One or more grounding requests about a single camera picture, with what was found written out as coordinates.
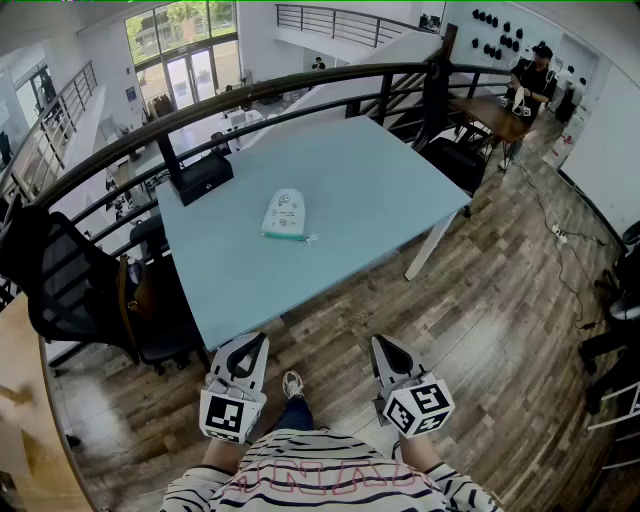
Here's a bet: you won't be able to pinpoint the glass entrance doors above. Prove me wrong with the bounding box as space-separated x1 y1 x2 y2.
123 1 241 112

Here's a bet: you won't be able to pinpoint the person's right forearm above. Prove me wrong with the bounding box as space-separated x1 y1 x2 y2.
392 432 441 474

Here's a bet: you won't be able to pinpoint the white table leg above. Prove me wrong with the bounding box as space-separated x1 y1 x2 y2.
403 209 459 282

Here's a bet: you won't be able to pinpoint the black curved railing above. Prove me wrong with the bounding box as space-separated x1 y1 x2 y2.
0 60 516 241

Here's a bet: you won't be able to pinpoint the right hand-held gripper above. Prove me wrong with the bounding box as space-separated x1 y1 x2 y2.
371 334 457 441

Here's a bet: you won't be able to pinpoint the black swivel chair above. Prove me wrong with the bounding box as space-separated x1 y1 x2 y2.
578 219 640 416

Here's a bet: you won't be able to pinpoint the black cable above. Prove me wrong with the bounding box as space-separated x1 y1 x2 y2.
514 149 609 331

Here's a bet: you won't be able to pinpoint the person's left leg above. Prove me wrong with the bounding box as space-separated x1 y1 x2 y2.
273 397 315 432

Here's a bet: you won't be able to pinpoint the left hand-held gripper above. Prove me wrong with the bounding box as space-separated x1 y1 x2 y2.
198 332 270 446

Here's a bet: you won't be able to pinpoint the person's left forearm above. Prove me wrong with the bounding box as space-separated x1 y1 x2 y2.
199 437 251 474

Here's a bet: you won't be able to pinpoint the wooden table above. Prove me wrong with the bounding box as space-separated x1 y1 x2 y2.
448 94 534 172

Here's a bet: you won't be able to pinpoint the group of black wall items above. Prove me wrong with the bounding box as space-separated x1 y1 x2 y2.
471 7 526 62

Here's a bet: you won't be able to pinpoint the person in striped shirt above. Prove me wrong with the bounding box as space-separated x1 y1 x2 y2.
159 427 501 512

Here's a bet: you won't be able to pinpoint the white sneaker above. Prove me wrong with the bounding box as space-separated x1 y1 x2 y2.
281 369 306 400

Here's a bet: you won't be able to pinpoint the white pouch with green zipper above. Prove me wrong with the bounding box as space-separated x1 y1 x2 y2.
260 187 319 246

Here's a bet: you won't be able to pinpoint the black mesh office chair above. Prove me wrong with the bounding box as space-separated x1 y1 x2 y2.
0 204 211 376

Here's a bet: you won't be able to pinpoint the brown bag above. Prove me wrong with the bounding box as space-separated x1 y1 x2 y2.
117 254 157 322

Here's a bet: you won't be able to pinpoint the black box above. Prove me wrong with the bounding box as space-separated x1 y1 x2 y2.
172 151 235 207

